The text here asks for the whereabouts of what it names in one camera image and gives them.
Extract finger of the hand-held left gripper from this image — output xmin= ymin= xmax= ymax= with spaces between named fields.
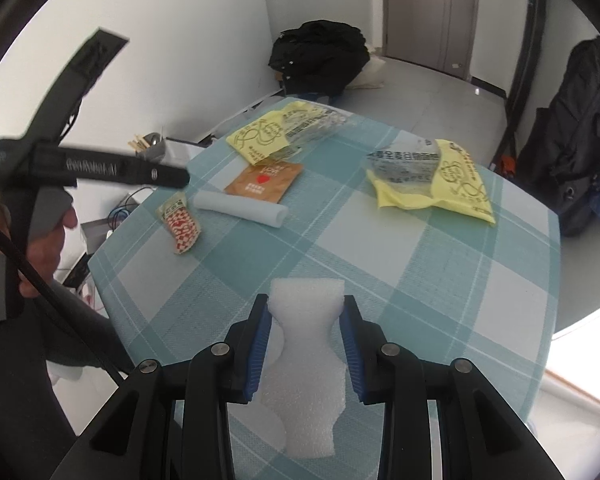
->
xmin=130 ymin=161 xmax=191 ymax=190

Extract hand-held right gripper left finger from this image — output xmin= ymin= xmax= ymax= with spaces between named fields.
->
xmin=50 ymin=294 xmax=272 ymax=480

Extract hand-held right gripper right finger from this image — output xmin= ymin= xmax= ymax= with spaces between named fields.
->
xmin=341 ymin=295 xmax=556 ymax=480

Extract white foam piece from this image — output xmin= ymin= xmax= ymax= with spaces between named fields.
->
xmin=257 ymin=277 xmax=348 ymax=461

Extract red checked snack wrapper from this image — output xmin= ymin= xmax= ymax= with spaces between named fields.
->
xmin=157 ymin=194 xmax=203 ymax=256

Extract white foam roll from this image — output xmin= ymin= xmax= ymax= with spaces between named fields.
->
xmin=194 ymin=191 xmax=288 ymax=228

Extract brown sachet with red heart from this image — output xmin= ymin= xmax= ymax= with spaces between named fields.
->
xmin=224 ymin=160 xmax=304 ymax=200

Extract yellow clear bread bag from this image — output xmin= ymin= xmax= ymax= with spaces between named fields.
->
xmin=366 ymin=138 xmax=496 ymax=226
xmin=226 ymin=101 xmax=351 ymax=166

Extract person's left forearm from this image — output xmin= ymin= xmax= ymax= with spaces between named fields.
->
xmin=0 ymin=285 xmax=131 ymax=480

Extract person's left hand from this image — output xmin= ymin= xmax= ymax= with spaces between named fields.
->
xmin=0 ymin=197 xmax=79 ymax=301

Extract white and grey chopstick holder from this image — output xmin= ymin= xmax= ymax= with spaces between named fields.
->
xmin=130 ymin=132 xmax=168 ymax=166

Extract teal checked tablecloth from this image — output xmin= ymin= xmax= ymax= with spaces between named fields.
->
xmin=87 ymin=96 xmax=563 ymax=480

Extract black jacket pile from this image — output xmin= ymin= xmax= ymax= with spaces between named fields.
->
xmin=268 ymin=20 xmax=371 ymax=98

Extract white cloth bundle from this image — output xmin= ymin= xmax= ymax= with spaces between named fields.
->
xmin=347 ymin=55 xmax=388 ymax=91

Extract grey door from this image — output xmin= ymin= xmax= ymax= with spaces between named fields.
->
xmin=382 ymin=0 xmax=481 ymax=81

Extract black backpack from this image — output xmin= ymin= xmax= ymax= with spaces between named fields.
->
xmin=515 ymin=37 xmax=600 ymax=238

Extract black framed glass door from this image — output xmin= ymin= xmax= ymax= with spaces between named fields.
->
xmin=495 ymin=0 xmax=551 ymax=171

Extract tangled cables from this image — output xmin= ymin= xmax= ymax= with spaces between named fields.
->
xmin=107 ymin=192 xmax=146 ymax=226

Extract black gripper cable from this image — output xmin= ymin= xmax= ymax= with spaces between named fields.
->
xmin=0 ymin=217 xmax=128 ymax=386

